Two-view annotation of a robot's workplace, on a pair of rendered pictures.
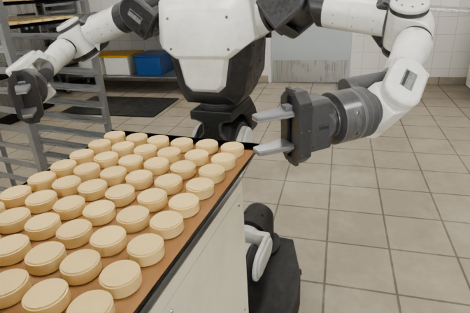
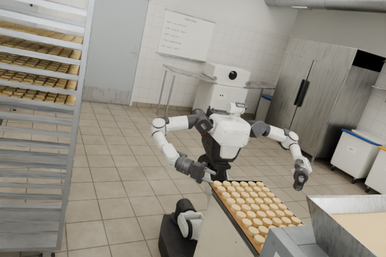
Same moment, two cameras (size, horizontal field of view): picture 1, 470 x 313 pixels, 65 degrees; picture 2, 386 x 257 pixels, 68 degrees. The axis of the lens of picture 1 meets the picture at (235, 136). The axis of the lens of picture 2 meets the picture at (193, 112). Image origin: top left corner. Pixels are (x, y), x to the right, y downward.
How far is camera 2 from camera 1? 1.66 m
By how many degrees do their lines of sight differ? 44
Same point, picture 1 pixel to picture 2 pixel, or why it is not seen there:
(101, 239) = (287, 221)
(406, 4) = (294, 137)
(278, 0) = (258, 128)
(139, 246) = (296, 220)
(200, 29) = (236, 137)
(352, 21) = (276, 137)
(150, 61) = not seen: outside the picture
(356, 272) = not seen: hidden behind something
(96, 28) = (176, 127)
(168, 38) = (222, 139)
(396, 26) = (290, 142)
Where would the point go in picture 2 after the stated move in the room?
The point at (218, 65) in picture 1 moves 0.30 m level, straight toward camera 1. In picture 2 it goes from (236, 149) to (275, 171)
